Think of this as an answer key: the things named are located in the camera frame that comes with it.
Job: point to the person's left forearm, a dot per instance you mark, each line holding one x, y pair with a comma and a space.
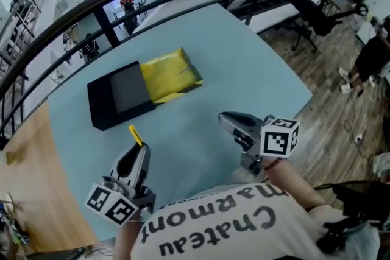
125, 240

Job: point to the wooden table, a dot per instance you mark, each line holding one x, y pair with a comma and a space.
39, 176

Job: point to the light blue table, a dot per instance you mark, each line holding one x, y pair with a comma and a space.
213, 70

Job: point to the person's right forearm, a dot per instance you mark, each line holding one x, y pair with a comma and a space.
289, 185

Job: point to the black worn harness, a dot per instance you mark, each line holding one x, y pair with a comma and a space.
341, 234

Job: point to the white power strip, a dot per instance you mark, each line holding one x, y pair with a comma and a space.
359, 138

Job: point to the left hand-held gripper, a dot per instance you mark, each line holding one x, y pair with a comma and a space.
134, 170

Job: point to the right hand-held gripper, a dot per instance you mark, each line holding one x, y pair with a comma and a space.
274, 140

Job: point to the black office chair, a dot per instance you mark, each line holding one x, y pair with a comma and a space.
317, 21

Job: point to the black box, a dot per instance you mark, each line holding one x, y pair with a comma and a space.
122, 94

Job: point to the person's white printed shirt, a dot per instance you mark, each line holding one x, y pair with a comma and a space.
219, 222

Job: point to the black seat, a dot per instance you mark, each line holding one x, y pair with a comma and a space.
365, 191

